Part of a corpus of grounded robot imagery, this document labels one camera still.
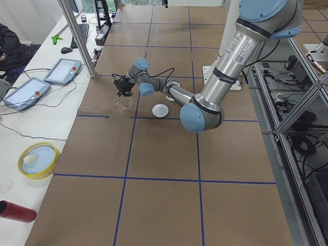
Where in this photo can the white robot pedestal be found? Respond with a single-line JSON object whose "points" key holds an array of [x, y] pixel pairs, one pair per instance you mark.
{"points": [[232, 12]]}

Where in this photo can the green plastic clip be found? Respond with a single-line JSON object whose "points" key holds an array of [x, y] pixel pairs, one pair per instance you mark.
{"points": [[56, 38]]}

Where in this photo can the yellow rimmed bowl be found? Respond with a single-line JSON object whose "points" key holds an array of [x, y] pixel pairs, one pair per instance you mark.
{"points": [[38, 161]]}

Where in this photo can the aluminium frame post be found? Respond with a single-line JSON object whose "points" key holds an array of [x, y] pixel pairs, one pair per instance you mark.
{"points": [[71, 21]]}

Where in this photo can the grey power adapter box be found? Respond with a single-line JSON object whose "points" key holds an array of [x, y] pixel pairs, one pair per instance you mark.
{"points": [[100, 39]]}

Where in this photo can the black monitor stand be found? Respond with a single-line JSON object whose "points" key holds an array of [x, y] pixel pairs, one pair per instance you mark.
{"points": [[102, 14]]}

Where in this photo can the clear glass dish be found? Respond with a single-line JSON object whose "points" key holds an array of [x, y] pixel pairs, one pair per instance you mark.
{"points": [[6, 186]]}

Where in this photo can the seated person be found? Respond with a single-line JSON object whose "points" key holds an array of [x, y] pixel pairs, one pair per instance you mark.
{"points": [[14, 55]]}

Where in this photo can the grey computer mouse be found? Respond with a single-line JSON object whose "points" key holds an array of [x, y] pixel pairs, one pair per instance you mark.
{"points": [[66, 50]]}

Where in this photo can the aluminium side rail frame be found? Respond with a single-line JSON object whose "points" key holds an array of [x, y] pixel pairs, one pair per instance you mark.
{"points": [[290, 82]]}

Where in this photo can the teach pendant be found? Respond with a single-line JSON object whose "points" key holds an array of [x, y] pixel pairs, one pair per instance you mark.
{"points": [[63, 71], [27, 94]]}

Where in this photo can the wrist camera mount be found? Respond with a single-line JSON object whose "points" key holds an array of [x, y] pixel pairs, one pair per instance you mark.
{"points": [[119, 81]]}

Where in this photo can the far teach pendant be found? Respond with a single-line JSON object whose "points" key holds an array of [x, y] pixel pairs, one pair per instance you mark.
{"points": [[63, 71]]}

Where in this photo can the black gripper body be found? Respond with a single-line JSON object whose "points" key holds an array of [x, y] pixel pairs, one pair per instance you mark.
{"points": [[124, 86]]}

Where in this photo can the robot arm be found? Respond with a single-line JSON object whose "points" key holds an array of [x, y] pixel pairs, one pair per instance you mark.
{"points": [[258, 21]]}

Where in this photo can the white mug lid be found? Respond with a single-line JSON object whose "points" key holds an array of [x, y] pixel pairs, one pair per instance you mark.
{"points": [[160, 110]]}

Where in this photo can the red cylinder bottle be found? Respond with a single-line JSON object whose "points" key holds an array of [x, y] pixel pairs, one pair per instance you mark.
{"points": [[16, 212]]}

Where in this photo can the near teach pendant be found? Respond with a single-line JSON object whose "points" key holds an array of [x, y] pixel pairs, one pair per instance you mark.
{"points": [[27, 94]]}

